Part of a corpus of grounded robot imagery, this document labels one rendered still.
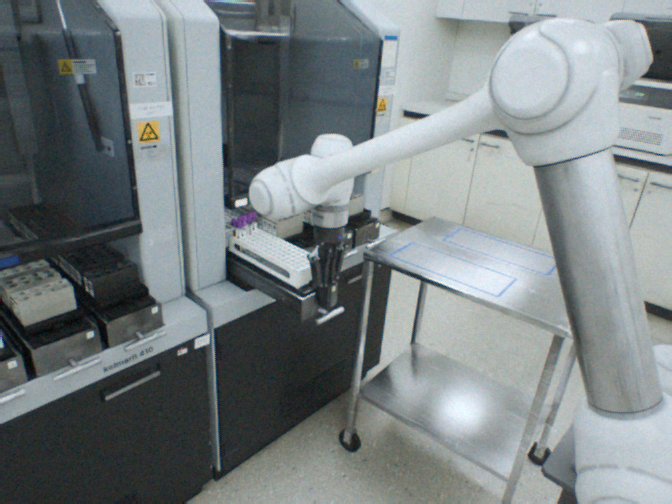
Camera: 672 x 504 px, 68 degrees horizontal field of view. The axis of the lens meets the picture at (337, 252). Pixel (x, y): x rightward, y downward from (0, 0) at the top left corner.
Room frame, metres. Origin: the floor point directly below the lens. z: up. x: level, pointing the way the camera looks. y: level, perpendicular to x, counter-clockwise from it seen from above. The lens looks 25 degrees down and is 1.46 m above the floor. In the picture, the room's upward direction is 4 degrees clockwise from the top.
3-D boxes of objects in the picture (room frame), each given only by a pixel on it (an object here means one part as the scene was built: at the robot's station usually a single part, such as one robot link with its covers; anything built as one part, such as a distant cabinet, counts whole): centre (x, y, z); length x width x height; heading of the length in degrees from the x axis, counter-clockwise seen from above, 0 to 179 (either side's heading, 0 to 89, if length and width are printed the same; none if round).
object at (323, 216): (1.12, 0.02, 1.03); 0.09 x 0.09 x 0.06
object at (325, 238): (1.12, 0.02, 0.96); 0.08 x 0.07 x 0.09; 139
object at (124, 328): (1.17, 0.70, 0.78); 0.73 x 0.14 x 0.09; 49
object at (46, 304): (0.90, 0.62, 0.85); 0.12 x 0.02 x 0.06; 140
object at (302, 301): (1.34, 0.28, 0.78); 0.73 x 0.14 x 0.09; 49
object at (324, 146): (1.11, 0.03, 1.14); 0.13 x 0.11 x 0.16; 144
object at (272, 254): (1.25, 0.17, 0.83); 0.30 x 0.10 x 0.06; 49
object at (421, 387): (1.36, -0.46, 0.41); 0.67 x 0.46 x 0.82; 54
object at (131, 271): (1.02, 0.52, 0.85); 0.12 x 0.02 x 0.06; 140
